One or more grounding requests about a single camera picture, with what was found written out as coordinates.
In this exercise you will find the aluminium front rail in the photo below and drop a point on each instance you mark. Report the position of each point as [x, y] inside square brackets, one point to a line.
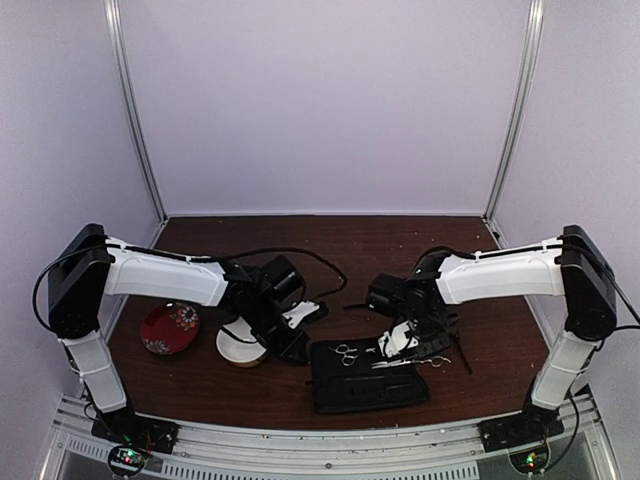
[452, 450]

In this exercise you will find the right aluminium frame post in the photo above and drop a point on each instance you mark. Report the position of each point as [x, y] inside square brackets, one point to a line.
[529, 58]

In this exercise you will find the left aluminium frame post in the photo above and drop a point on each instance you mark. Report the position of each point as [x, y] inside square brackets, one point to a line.
[117, 37]

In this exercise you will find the aluminium frame post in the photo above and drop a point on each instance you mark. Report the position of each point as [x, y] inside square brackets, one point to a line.
[117, 37]
[529, 58]

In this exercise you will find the black zip tool case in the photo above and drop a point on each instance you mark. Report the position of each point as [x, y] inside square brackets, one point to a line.
[344, 390]

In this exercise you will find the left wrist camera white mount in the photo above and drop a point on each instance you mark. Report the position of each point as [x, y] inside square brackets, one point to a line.
[306, 312]

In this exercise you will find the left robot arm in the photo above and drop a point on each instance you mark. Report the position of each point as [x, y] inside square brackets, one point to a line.
[94, 265]

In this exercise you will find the white ceramic bowl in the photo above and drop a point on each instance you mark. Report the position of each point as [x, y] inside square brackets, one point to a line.
[238, 346]

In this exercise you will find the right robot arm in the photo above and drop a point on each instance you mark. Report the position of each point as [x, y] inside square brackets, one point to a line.
[569, 266]

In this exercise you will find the black hair clip centre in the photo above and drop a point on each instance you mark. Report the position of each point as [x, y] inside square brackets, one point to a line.
[356, 306]

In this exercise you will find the red floral plate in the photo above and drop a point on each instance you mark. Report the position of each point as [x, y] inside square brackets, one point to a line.
[170, 328]

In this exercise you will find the silver thinning scissors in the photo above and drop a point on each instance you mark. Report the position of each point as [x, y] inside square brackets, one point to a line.
[350, 356]

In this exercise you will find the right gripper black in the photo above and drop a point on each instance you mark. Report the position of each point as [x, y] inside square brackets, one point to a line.
[442, 342]

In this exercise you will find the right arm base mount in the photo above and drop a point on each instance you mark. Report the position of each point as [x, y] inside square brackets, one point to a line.
[524, 436]

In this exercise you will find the black hair clip right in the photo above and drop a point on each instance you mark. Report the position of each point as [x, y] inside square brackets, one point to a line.
[455, 341]

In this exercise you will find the silver straight scissors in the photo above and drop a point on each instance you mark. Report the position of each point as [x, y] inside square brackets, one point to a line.
[435, 361]

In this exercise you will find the black hair clip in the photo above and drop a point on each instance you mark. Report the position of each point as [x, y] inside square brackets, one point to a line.
[356, 306]
[455, 341]

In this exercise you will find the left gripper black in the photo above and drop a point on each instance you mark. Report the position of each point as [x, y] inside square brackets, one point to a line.
[299, 340]

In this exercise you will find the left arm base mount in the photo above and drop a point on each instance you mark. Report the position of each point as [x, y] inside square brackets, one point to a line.
[135, 438]

